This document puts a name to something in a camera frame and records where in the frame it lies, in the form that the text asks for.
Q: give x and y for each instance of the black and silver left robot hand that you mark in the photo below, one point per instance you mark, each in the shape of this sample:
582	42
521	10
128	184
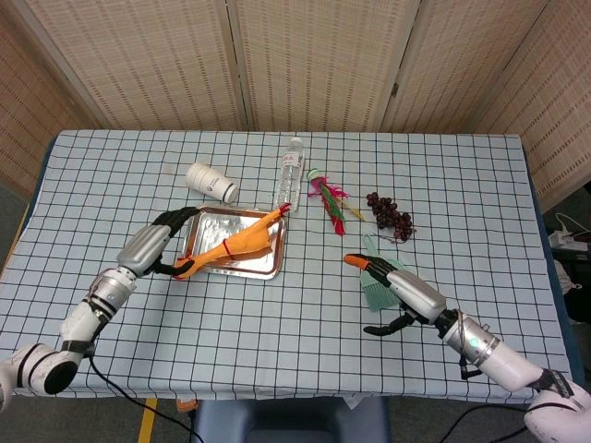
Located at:
141	247

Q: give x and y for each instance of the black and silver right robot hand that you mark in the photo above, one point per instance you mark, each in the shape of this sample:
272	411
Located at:
415	293

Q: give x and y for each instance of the yellow rubber chicken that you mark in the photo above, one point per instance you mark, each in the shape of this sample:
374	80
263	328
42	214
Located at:
244	240

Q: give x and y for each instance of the white and silver left robot arm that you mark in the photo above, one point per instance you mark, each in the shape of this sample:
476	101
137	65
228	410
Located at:
85	318

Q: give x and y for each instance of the white and silver right robot arm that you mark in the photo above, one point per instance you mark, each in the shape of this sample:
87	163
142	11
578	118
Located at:
503	360

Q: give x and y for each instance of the mint green hand brush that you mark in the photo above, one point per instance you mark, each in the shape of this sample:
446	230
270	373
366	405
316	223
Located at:
376	295

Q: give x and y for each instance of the silver metal tray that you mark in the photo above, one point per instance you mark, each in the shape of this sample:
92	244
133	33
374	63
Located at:
217	231

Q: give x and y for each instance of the light blue checkered tablecloth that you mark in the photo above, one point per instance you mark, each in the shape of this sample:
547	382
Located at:
92	207

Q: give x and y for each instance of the dark red grape bunch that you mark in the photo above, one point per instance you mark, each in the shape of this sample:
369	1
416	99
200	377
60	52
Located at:
390	217

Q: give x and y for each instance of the white pill bottle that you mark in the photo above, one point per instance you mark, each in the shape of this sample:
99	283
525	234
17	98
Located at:
210	182

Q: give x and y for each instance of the red green feather shuttlecock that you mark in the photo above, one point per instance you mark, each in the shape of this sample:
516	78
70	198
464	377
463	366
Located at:
331	200

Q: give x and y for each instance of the white cloth bag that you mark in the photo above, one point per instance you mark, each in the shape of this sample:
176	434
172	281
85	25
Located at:
564	277

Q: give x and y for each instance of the white power strip with plugs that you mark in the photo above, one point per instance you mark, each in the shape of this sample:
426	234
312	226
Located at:
565	240

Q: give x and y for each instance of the clear plastic water bottle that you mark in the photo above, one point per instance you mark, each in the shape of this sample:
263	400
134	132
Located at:
289	180

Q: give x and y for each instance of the dark blue chair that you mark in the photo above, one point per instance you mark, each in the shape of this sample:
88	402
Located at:
286	422

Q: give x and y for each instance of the beige woven folding screen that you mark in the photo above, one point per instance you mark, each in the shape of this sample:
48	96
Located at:
323	64

